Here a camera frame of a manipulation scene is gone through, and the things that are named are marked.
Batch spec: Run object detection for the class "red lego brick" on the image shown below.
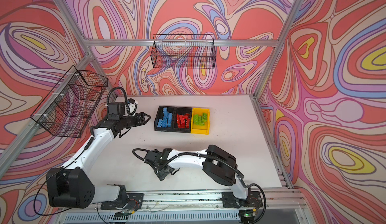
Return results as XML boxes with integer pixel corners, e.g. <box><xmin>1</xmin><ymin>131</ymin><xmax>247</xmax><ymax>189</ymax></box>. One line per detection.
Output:
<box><xmin>183</xmin><ymin>113</ymin><xmax>191</xmax><ymax>128</ymax></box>

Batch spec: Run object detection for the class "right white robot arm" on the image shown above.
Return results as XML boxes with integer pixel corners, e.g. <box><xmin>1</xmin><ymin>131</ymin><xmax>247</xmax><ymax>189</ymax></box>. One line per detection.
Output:
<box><xmin>142</xmin><ymin>145</ymin><xmax>248</xmax><ymax>200</ymax></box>

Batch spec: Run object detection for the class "black plastic bin left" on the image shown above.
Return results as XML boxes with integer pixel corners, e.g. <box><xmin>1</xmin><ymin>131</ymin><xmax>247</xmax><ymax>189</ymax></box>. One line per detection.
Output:
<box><xmin>154</xmin><ymin>106</ymin><xmax>175</xmax><ymax>132</ymax></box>

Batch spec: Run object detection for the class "green lego brick front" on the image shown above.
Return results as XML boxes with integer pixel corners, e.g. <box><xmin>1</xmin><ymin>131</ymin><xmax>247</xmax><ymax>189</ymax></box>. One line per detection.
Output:
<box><xmin>201</xmin><ymin>113</ymin><xmax>208</xmax><ymax>123</ymax></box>

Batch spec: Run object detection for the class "yellow plastic bin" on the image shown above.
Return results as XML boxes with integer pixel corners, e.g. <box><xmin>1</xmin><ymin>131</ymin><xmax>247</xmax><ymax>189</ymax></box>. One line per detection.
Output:
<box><xmin>191</xmin><ymin>107</ymin><xmax>211</xmax><ymax>135</ymax></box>

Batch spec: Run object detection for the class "aluminium front rail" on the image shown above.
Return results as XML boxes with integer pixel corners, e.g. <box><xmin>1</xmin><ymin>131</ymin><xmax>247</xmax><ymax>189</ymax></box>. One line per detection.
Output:
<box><xmin>55</xmin><ymin>188</ymin><xmax>313</xmax><ymax>224</ymax></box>

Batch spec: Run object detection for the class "blue lego brick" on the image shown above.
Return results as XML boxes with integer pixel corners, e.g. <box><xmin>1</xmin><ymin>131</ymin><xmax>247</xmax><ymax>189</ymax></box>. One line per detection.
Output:
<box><xmin>162</xmin><ymin>107</ymin><xmax>169</xmax><ymax>120</ymax></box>
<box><xmin>167</xmin><ymin>112</ymin><xmax>173</xmax><ymax>127</ymax></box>
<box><xmin>157</xmin><ymin>119</ymin><xmax>167</xmax><ymax>128</ymax></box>

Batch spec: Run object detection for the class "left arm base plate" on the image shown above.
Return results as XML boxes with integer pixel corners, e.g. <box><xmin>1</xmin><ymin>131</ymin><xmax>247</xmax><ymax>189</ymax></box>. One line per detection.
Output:
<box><xmin>101</xmin><ymin>193</ymin><xmax>144</xmax><ymax>211</ymax></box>

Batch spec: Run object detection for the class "black plastic bin middle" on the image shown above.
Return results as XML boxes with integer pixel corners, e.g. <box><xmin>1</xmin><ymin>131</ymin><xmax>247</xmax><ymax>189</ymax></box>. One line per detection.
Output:
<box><xmin>172</xmin><ymin>107</ymin><xmax>193</xmax><ymax>134</ymax></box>

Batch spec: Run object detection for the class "black wire basket wall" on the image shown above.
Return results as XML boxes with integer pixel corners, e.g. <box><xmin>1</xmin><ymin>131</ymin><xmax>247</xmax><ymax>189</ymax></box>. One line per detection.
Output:
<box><xmin>30</xmin><ymin>66</ymin><xmax>108</xmax><ymax>138</ymax></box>
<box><xmin>150</xmin><ymin>33</ymin><xmax>217</xmax><ymax>69</ymax></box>

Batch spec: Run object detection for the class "green lego brick large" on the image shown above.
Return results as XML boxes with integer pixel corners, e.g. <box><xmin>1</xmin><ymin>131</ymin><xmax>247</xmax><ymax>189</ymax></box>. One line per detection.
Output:
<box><xmin>193</xmin><ymin>114</ymin><xmax>204</xmax><ymax>125</ymax></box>

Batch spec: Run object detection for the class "black wire basket back wall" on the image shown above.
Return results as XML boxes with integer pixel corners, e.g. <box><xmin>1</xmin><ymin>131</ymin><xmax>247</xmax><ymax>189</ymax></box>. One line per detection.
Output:
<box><xmin>150</xmin><ymin>33</ymin><xmax>217</xmax><ymax>69</ymax></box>

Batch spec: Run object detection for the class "black plastic bin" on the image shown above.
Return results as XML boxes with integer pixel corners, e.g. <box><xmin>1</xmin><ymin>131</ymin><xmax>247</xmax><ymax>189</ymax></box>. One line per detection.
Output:
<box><xmin>154</xmin><ymin>106</ymin><xmax>175</xmax><ymax>132</ymax></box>
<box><xmin>172</xmin><ymin>107</ymin><xmax>193</xmax><ymax>134</ymax></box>

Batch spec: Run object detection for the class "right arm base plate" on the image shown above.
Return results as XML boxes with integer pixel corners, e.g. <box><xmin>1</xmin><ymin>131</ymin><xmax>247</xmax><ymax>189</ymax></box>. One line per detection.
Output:
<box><xmin>221</xmin><ymin>191</ymin><xmax>263</xmax><ymax>209</ymax></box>

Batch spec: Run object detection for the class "black wire basket left wall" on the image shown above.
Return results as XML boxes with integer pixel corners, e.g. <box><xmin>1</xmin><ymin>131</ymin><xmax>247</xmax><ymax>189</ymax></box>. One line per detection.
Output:
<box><xmin>30</xmin><ymin>66</ymin><xmax>108</xmax><ymax>138</ymax></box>

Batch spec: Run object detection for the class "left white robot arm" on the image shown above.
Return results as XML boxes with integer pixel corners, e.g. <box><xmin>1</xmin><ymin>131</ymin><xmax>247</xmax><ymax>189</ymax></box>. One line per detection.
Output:
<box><xmin>46</xmin><ymin>98</ymin><xmax>150</xmax><ymax>209</ymax></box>

